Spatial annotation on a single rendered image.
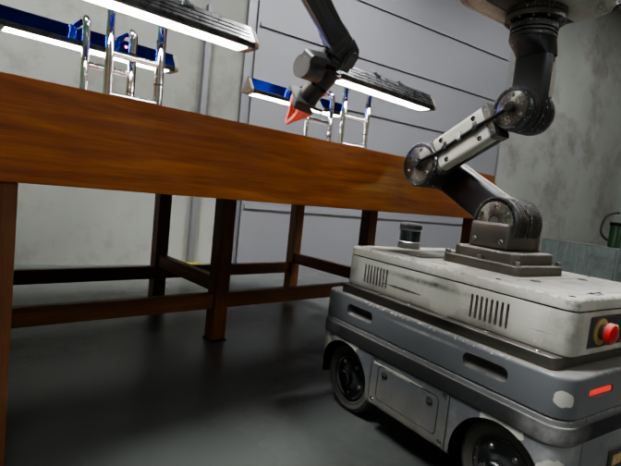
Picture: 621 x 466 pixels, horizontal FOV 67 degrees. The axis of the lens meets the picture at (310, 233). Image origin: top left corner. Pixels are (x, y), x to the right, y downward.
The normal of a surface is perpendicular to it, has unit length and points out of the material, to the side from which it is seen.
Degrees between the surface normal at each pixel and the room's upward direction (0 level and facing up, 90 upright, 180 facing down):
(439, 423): 90
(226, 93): 90
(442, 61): 90
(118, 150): 90
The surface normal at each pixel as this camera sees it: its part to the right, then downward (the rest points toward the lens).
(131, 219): 0.55, 0.13
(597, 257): -0.82, -0.04
